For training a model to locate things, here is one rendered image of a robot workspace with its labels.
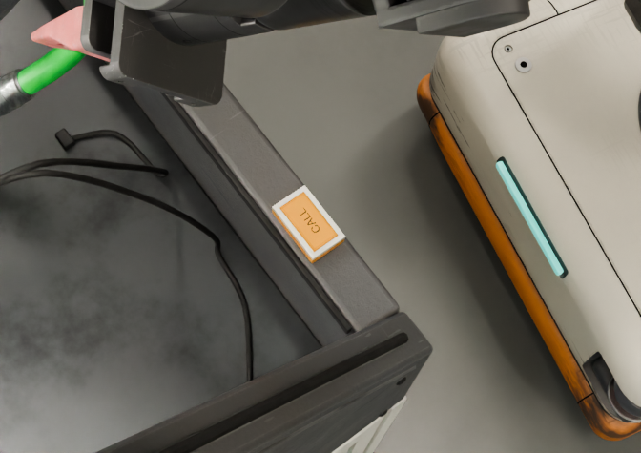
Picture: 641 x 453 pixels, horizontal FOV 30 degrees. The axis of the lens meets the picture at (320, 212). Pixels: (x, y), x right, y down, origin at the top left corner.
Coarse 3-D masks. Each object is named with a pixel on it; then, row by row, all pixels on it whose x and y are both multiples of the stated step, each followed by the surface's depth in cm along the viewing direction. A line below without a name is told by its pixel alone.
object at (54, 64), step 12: (84, 0) 58; (48, 60) 63; (60, 60) 62; (72, 60) 62; (24, 72) 64; (36, 72) 63; (48, 72) 63; (60, 72) 63; (24, 84) 64; (36, 84) 64; (48, 84) 64
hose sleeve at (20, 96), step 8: (16, 72) 64; (0, 80) 65; (8, 80) 64; (16, 80) 64; (0, 88) 64; (8, 88) 64; (16, 88) 64; (0, 96) 64; (8, 96) 64; (16, 96) 64; (24, 96) 64; (32, 96) 65; (0, 104) 65; (8, 104) 65; (16, 104) 65; (0, 112) 65; (8, 112) 65
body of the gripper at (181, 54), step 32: (128, 32) 52; (160, 32) 54; (192, 32) 53; (224, 32) 52; (256, 32) 52; (128, 64) 52; (160, 64) 54; (192, 64) 55; (224, 64) 57; (192, 96) 55
